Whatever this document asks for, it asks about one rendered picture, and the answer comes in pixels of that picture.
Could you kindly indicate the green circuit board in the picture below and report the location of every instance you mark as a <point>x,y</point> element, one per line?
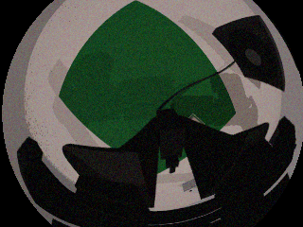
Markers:
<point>134,62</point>

